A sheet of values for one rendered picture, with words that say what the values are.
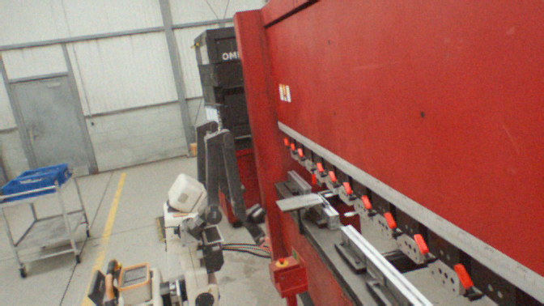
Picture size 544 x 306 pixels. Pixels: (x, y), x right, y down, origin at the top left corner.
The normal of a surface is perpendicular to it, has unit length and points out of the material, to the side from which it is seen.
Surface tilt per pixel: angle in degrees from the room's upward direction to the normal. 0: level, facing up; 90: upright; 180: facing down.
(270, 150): 90
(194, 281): 90
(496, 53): 90
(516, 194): 90
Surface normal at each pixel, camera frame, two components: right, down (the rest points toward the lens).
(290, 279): 0.30, 0.19
